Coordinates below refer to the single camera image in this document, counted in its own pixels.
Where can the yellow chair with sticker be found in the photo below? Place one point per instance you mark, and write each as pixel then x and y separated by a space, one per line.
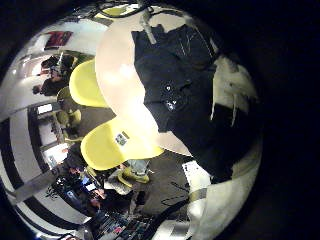
pixel 110 150

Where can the olive green chair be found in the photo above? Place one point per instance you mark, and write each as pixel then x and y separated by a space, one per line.
pixel 68 106

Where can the bright computer monitor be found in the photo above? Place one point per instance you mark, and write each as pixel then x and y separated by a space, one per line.
pixel 45 108

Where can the person in dark jacket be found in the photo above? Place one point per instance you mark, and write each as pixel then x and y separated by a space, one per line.
pixel 78 166

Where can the black piece of clothing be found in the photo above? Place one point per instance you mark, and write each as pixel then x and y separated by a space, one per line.
pixel 176 90

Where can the yellow plastic chair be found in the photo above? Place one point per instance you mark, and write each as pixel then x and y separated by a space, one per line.
pixel 115 10
pixel 85 85

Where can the person in jeans, yellow shoes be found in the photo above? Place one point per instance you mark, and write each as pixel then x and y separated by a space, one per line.
pixel 133 175

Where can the seated person in dark clothes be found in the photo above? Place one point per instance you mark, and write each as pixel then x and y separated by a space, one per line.
pixel 53 81

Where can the grey tape strip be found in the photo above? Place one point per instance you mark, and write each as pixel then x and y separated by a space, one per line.
pixel 147 27

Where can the black and white sticker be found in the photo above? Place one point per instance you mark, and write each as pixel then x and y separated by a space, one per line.
pixel 121 138

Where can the red wall sign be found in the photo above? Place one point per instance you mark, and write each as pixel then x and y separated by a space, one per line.
pixel 58 38

